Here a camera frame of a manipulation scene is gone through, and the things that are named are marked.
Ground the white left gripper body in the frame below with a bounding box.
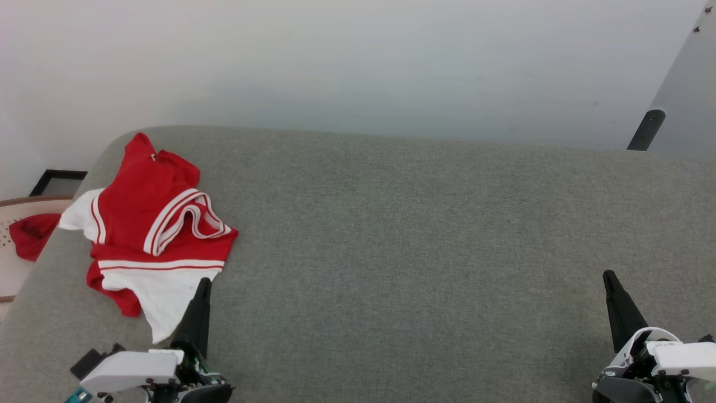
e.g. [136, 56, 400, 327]
[80, 341, 234, 403]

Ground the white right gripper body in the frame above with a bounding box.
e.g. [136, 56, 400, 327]
[592, 327, 716, 403]

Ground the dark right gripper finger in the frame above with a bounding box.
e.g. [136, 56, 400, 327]
[602, 270, 649, 353]

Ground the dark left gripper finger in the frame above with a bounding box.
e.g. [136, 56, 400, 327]
[171, 278, 212, 359]

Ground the red and white jersey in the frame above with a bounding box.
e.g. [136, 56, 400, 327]
[59, 133, 239, 344]

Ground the white perforated laundry basket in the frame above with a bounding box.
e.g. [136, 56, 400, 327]
[0, 195, 74, 303]

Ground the red cloth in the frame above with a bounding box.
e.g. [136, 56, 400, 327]
[9, 213, 61, 262]

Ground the black metal leg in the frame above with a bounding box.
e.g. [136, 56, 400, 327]
[626, 109, 666, 151]

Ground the grey fabric sofa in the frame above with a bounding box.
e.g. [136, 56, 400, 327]
[0, 125, 716, 403]

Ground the grey table panel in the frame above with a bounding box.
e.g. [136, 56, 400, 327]
[649, 0, 716, 157]

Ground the black rectangular frame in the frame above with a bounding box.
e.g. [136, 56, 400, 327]
[29, 169, 88, 197]

